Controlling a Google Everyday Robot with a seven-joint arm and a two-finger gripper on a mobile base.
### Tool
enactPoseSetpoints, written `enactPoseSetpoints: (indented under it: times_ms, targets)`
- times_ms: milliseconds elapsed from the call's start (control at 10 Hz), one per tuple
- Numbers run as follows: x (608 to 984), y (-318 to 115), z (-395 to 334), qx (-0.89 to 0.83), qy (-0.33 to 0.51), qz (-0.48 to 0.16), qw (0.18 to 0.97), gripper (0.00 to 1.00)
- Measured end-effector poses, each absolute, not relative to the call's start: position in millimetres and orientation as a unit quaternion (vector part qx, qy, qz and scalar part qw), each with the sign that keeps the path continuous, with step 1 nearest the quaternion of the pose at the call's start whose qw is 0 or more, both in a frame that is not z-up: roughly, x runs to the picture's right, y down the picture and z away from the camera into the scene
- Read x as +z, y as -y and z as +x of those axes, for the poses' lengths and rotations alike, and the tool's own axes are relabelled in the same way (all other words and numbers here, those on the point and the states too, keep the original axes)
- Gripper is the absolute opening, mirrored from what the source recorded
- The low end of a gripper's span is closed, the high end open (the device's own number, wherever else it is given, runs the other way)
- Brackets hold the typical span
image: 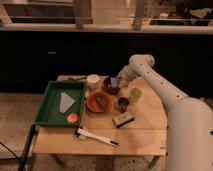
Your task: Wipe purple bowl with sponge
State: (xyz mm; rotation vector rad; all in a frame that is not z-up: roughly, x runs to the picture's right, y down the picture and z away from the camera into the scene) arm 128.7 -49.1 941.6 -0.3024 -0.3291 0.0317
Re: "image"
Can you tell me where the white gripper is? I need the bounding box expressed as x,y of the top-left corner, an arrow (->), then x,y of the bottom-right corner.
117,66 -> 136,83

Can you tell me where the grey sponge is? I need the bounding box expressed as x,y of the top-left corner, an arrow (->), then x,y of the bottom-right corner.
111,78 -> 120,88

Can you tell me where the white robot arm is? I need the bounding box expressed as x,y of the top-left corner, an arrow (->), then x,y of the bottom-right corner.
118,54 -> 213,171

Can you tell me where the green sponge in bowl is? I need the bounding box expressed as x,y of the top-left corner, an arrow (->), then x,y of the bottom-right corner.
95,96 -> 106,108

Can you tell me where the orange bowl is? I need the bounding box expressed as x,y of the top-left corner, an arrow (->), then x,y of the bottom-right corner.
86,92 -> 112,113

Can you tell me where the green plastic cup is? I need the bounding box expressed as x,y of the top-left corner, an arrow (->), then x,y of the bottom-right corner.
130,88 -> 142,103

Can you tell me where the dark metal cup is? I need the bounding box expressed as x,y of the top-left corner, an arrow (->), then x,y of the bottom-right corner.
118,97 -> 129,113

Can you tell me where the white cup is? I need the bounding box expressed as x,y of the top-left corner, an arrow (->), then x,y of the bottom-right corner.
87,74 -> 100,89

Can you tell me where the wooden block brush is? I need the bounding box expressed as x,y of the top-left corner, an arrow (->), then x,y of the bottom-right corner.
112,113 -> 135,128

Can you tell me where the brown spoon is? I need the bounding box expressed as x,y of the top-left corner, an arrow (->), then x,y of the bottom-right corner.
67,76 -> 87,81

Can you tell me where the grey folded cloth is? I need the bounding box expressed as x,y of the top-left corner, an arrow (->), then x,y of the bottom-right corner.
59,92 -> 76,113

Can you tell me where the orange peach fruit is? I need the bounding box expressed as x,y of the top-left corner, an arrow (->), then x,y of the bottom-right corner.
67,113 -> 79,123

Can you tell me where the green plastic tray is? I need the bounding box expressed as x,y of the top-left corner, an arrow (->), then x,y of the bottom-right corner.
34,81 -> 86,127

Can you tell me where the black pole stand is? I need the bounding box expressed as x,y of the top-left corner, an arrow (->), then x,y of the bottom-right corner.
18,124 -> 36,171

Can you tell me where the white handled brush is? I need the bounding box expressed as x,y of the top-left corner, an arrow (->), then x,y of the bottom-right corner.
77,127 -> 119,146

